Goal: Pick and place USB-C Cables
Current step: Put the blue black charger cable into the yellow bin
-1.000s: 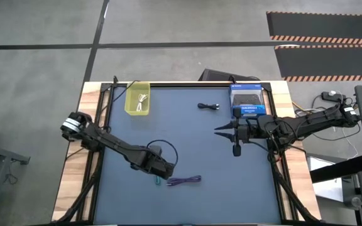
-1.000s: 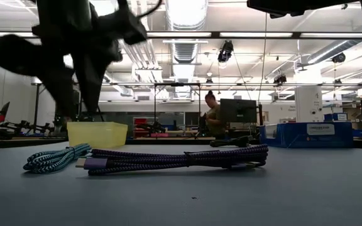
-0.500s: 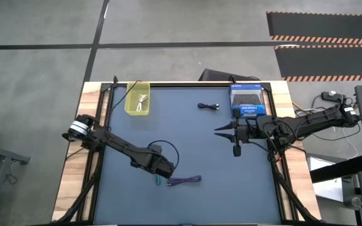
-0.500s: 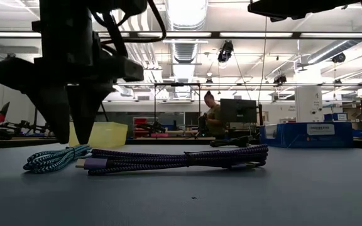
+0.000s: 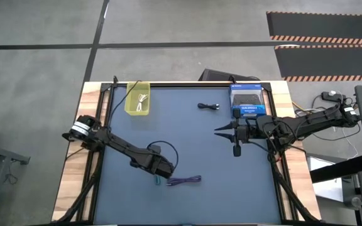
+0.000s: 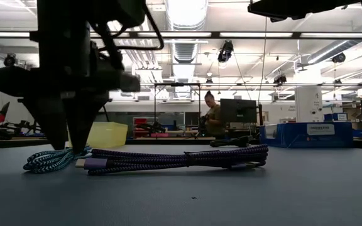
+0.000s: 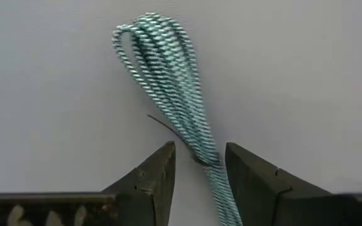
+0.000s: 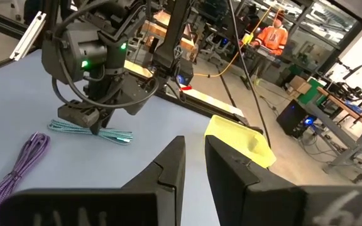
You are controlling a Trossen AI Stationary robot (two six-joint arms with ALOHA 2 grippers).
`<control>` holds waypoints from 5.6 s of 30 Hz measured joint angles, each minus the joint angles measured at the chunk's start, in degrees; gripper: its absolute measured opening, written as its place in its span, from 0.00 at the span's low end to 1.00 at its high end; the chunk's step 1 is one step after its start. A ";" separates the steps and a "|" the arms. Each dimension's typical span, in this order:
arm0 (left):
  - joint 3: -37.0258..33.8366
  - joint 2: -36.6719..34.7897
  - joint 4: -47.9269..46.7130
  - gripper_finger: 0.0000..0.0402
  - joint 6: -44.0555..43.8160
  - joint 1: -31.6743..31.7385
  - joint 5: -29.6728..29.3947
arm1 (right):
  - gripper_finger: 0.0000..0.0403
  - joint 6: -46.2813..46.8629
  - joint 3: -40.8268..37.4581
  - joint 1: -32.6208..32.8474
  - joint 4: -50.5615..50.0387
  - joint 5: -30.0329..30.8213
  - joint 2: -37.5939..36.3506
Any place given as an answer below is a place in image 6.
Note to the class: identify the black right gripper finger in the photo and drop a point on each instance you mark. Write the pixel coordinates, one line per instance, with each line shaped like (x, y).
(272, 11)

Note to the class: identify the white pillar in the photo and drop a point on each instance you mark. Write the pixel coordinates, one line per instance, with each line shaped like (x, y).
(308, 103)

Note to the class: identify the person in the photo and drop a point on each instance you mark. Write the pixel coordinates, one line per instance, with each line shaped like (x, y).
(214, 122)

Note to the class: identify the overhead light bar frame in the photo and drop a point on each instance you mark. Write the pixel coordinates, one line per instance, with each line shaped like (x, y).
(256, 34)

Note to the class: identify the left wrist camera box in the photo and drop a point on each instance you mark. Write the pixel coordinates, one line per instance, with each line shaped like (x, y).
(127, 12)

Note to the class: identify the small blue labelled box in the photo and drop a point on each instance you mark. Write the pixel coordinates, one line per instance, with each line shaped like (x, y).
(332, 117)

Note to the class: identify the red background storage box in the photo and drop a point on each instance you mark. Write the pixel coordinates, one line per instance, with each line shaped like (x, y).
(140, 121)

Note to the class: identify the black hanging ceiling camera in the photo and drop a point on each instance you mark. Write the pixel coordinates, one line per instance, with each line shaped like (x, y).
(225, 51)
(280, 79)
(339, 57)
(10, 60)

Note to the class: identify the blue plastic bin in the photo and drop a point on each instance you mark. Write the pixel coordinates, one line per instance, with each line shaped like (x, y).
(297, 135)

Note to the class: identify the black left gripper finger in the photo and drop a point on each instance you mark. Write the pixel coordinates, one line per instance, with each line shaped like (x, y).
(53, 122)
(80, 122)

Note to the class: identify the yellow translucent plastic bin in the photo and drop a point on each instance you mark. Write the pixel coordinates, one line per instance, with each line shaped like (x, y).
(112, 135)

